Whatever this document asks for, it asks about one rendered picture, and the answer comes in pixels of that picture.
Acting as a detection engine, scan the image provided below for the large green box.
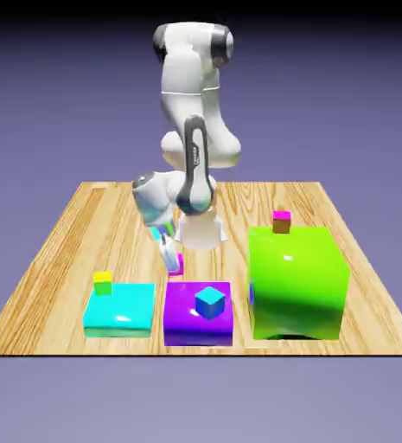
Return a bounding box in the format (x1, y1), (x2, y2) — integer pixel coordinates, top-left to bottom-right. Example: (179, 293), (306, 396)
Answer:
(247, 225), (352, 341)

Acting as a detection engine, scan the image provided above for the small yellow cube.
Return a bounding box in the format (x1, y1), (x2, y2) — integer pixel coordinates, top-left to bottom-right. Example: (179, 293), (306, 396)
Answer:
(93, 271), (114, 297)

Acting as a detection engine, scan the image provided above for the large purple box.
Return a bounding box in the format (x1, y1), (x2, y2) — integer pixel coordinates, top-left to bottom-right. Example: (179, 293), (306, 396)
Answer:
(163, 280), (234, 348)

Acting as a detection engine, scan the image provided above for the small magenta cube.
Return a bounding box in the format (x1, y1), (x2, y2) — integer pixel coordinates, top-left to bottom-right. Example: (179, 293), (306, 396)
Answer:
(271, 210), (292, 234)
(168, 253), (185, 278)

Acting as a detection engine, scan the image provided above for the large cyan box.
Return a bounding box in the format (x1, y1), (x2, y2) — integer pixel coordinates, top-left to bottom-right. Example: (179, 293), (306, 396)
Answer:
(82, 282), (156, 339)

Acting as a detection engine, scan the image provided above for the small cyan cube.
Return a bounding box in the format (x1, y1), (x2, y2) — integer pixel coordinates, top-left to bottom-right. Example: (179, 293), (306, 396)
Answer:
(194, 286), (227, 321)

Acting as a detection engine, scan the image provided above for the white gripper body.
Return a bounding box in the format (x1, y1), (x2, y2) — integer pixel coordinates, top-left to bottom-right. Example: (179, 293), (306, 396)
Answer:
(159, 234), (182, 274)

